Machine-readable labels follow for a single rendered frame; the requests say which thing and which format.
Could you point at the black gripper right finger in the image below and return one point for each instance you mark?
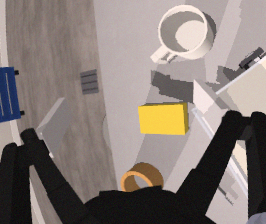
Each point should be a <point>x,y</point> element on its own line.
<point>202,182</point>

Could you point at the white mug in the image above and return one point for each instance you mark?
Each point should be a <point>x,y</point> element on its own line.
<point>181,29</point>

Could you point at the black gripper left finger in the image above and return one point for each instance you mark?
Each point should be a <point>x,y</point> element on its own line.
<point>41,145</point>

